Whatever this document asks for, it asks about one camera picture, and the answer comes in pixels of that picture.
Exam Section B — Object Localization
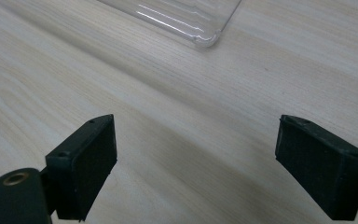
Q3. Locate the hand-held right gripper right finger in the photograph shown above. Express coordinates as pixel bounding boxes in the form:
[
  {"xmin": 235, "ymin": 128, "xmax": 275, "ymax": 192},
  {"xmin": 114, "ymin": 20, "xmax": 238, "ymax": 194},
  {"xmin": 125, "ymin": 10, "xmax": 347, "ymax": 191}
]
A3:
[{"xmin": 274, "ymin": 114, "xmax": 358, "ymax": 222}]

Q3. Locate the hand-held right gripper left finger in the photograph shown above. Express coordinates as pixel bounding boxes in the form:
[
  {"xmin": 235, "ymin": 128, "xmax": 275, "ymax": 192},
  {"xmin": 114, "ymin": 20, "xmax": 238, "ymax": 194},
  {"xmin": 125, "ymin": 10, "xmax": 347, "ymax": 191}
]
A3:
[{"xmin": 45, "ymin": 113, "xmax": 118, "ymax": 222}]

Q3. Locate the clear plastic tray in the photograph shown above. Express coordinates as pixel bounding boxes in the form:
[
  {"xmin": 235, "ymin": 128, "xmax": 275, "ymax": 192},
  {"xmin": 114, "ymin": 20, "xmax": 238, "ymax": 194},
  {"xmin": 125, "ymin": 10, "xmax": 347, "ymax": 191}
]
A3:
[{"xmin": 97, "ymin": 0, "xmax": 242, "ymax": 49}]

